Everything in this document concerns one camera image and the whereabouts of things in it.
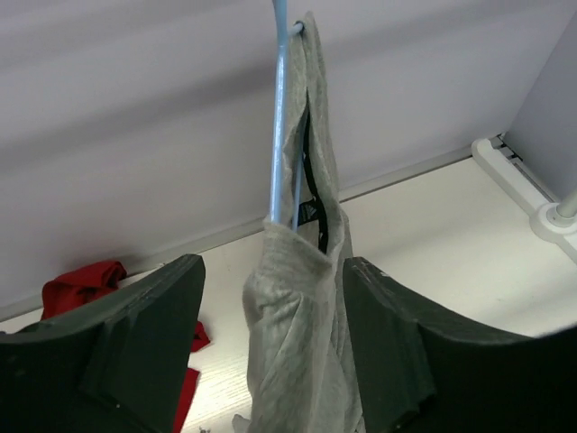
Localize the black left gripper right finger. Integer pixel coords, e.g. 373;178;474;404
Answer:
343;257;576;433

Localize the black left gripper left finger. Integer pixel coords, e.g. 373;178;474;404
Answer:
1;254;206;432

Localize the grey t shirt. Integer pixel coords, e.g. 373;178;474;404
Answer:
233;13;365;432

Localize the light blue wire hanger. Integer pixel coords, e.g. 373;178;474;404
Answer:
269;0;303;224

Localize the red t shirt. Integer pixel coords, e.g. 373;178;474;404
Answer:
44;254;206;432

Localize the white metal clothes rack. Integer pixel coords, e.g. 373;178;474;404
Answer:
472;139;576;261

